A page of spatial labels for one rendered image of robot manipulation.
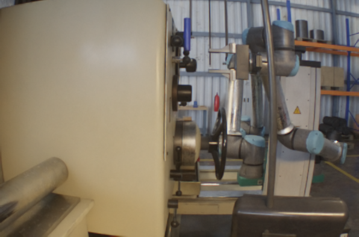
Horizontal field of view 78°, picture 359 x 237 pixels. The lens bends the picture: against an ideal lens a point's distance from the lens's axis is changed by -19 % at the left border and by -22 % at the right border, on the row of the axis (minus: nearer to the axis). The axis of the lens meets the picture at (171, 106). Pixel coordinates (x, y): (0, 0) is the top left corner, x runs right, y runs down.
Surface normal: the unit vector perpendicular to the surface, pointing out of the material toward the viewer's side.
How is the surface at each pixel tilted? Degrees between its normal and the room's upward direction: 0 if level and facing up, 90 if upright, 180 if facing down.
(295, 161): 90
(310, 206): 20
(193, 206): 90
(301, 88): 90
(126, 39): 90
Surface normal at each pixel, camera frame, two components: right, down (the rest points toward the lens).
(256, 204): -0.10, -0.91
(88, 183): -0.07, 0.08
